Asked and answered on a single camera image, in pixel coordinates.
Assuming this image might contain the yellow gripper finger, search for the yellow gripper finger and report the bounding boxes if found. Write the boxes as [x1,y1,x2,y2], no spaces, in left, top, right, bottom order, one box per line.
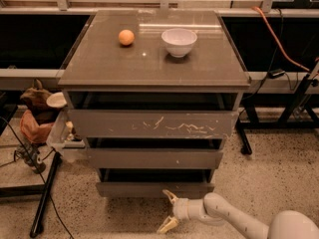
[157,216,178,234]
[162,189,178,205]

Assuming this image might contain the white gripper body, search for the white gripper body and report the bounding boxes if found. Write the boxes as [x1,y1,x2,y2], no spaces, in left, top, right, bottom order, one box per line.
[172,198,205,220]

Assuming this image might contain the grey bottom drawer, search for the grey bottom drawer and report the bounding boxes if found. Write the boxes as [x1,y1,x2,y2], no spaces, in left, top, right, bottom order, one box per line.
[96,168,214,198]

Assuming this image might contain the grey middle drawer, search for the grey middle drawer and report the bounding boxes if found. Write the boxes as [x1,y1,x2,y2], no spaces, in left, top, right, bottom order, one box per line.
[87,138,223,169]

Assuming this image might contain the grey drawer cabinet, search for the grey drawer cabinet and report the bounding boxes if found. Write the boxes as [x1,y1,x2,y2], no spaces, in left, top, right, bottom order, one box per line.
[58,9,251,184]

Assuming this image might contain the scratched grey top drawer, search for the scratched grey top drawer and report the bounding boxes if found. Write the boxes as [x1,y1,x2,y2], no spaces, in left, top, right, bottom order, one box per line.
[69,110,238,139]

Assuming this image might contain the clear plastic bin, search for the clear plastic bin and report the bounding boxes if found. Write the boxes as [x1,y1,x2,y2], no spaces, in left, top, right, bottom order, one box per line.
[46,111,87,161]

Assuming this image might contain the black table leg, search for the black table leg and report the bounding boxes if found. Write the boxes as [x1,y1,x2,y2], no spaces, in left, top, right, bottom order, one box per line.
[29,152,62,238]

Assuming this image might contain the black metal stand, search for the black metal stand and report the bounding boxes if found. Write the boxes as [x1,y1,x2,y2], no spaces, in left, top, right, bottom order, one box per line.
[236,63,319,155]

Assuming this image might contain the grey floor tool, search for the grey floor tool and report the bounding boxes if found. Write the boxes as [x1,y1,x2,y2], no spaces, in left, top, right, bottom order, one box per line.
[15,144,46,174]

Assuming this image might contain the orange cloth bag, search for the orange cloth bag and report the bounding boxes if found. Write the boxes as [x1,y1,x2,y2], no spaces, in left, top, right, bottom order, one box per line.
[20,110,54,144]

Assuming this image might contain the white ceramic bowl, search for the white ceramic bowl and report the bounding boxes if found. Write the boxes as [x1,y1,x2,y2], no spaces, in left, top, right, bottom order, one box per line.
[161,28,197,58]

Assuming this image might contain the black power adapter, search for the black power adapter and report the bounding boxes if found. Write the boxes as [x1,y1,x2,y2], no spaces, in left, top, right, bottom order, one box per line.
[268,69,285,79]

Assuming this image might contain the orange fruit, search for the orange fruit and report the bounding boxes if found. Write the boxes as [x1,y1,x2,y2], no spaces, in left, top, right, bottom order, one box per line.
[119,30,135,46]

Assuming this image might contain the brown plush toy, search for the brown plush toy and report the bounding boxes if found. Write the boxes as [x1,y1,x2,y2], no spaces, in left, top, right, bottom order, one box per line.
[20,79,55,118]

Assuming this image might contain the black floor cable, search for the black floor cable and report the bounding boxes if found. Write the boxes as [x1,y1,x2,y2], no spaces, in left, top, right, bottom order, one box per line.
[0,116,75,239]

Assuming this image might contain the orange cable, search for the orange cable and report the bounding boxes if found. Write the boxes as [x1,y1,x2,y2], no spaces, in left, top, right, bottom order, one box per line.
[251,5,311,73]

